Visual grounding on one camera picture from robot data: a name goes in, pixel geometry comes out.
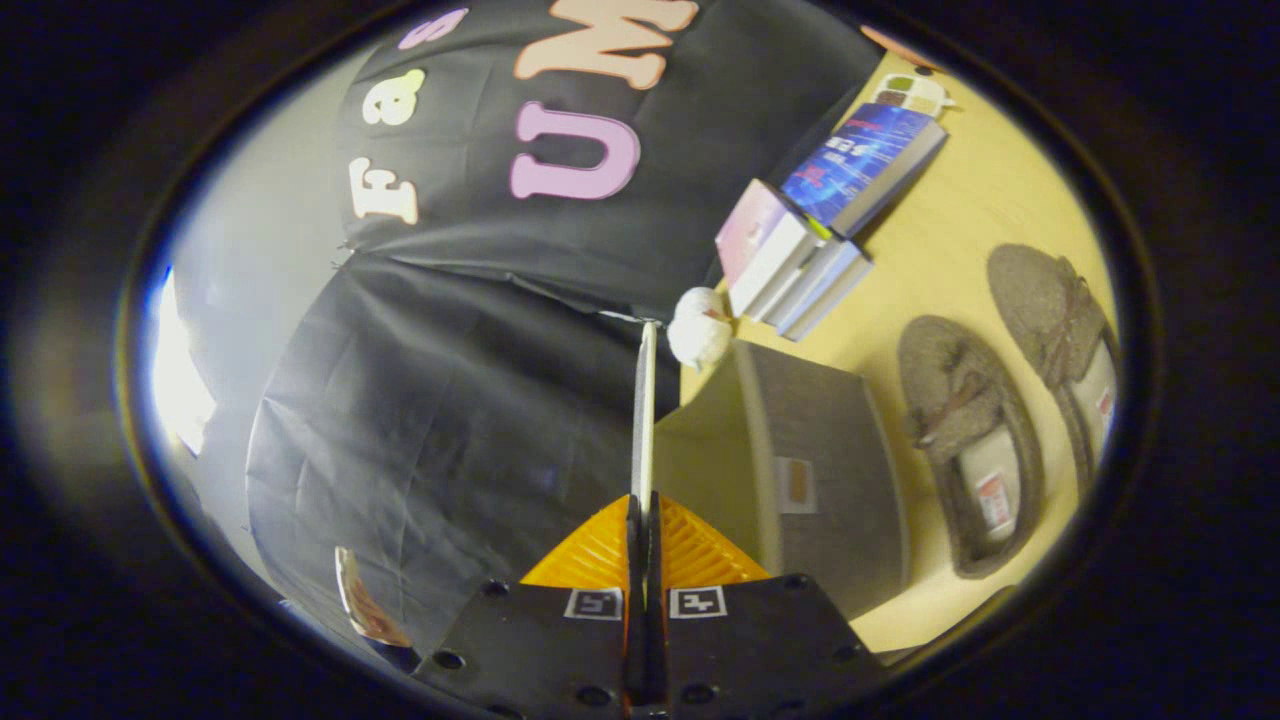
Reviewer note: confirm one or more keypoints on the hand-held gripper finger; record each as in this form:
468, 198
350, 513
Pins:
633, 560
653, 560

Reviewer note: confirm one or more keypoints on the grey fabric storage box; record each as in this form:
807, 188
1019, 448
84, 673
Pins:
810, 440

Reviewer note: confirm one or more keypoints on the grey fuzzy slipper shoe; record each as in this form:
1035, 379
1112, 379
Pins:
965, 420
1050, 310

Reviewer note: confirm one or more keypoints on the black backdrop cloth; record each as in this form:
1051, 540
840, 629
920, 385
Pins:
450, 420

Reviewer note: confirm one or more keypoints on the white plush ball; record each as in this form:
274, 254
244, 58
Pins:
698, 330

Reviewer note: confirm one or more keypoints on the tan curved object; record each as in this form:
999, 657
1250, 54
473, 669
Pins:
362, 600

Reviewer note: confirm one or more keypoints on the grey book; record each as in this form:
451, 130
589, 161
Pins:
835, 295

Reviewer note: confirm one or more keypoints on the white book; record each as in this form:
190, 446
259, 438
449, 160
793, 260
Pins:
812, 280

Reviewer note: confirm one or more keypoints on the blue book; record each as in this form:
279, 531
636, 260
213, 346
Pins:
855, 160

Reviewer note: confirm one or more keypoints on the white divided bean tray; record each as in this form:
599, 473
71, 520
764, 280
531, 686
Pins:
910, 95

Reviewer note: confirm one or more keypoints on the orange oval sponge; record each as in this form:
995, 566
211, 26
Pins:
895, 45

